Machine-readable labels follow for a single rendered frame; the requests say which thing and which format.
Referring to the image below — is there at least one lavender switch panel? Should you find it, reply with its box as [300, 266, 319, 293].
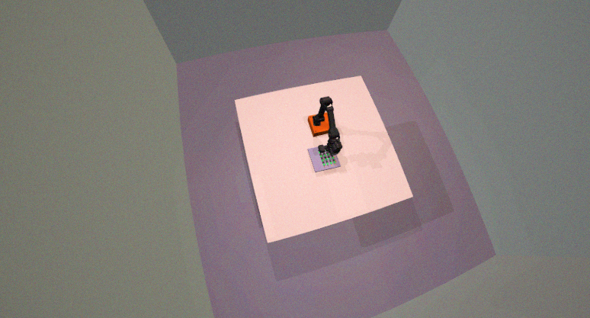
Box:
[308, 147, 341, 172]

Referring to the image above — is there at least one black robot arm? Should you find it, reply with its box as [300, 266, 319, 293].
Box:
[313, 96, 341, 156]

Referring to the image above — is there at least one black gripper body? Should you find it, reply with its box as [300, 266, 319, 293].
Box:
[318, 141, 342, 153]

